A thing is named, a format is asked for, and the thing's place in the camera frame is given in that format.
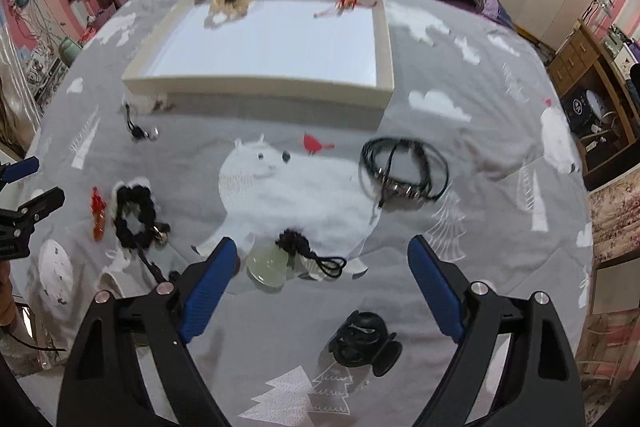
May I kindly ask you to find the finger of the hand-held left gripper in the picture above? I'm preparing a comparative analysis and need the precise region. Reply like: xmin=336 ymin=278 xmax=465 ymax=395
xmin=0 ymin=187 xmax=66 ymax=233
xmin=0 ymin=156 xmax=40 ymax=185

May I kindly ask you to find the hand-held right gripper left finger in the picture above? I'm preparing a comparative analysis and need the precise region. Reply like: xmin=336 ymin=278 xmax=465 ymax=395
xmin=56 ymin=237 xmax=239 ymax=427

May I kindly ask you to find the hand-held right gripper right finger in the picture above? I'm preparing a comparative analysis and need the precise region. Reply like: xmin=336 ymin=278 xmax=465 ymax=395
xmin=407 ymin=234 xmax=586 ymax=427

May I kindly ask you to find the jade pendant with black cord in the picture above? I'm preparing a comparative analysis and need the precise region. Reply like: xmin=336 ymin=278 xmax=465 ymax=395
xmin=246 ymin=229 xmax=347 ymax=293

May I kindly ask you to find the black and white scrunchie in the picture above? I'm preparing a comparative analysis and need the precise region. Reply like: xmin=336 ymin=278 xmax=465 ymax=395
xmin=110 ymin=177 xmax=171 ymax=253

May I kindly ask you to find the black braided cord bracelet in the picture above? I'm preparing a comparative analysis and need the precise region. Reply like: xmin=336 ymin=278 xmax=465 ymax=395
xmin=359 ymin=136 xmax=450 ymax=210

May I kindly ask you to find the small black cord with bell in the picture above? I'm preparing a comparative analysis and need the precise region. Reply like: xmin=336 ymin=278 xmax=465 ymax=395
xmin=122 ymin=103 xmax=162 ymax=142

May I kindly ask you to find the white shallow tray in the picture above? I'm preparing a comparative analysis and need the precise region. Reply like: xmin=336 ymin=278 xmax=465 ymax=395
xmin=121 ymin=0 xmax=396 ymax=110

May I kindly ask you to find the person's left hand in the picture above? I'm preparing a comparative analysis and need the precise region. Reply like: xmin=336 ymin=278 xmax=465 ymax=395
xmin=0 ymin=263 xmax=16 ymax=328

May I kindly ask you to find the red orange bead charm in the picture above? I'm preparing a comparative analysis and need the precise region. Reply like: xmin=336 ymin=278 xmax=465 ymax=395
xmin=90 ymin=187 xmax=107 ymax=242

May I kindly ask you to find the black hair claw clip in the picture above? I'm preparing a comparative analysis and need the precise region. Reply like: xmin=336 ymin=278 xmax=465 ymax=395
xmin=327 ymin=311 xmax=402 ymax=378

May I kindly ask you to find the green jar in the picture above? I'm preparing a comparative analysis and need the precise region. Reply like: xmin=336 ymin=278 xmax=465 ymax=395
xmin=59 ymin=38 xmax=83 ymax=62

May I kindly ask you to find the grey bear print blanket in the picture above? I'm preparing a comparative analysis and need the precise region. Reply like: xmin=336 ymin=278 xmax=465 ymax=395
xmin=10 ymin=0 xmax=596 ymax=427

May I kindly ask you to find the small cream fluffy ornament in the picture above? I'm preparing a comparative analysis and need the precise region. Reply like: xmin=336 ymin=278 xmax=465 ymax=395
xmin=127 ymin=93 xmax=176 ymax=114

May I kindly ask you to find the floral cloth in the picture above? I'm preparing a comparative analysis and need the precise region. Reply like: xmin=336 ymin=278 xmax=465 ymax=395
xmin=587 ymin=179 xmax=640 ymax=408

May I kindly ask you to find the dark box with round label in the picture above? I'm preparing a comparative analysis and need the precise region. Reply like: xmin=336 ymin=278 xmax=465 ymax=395
xmin=560 ymin=88 xmax=608 ymax=138

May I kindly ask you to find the wooden desk with drawers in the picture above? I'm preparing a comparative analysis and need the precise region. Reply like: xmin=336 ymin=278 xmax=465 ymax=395
xmin=547 ymin=22 xmax=640 ymax=188

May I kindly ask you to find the cream fluffy scrunchie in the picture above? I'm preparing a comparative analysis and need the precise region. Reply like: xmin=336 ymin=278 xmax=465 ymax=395
xmin=207 ymin=0 xmax=253 ymax=18

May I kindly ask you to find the red tassel charm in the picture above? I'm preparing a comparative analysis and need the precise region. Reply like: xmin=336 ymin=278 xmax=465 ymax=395
xmin=314 ymin=0 xmax=377 ymax=18

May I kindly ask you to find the desk lamp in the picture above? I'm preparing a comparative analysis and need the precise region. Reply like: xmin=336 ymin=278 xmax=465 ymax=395
xmin=582 ymin=0 xmax=616 ymax=25

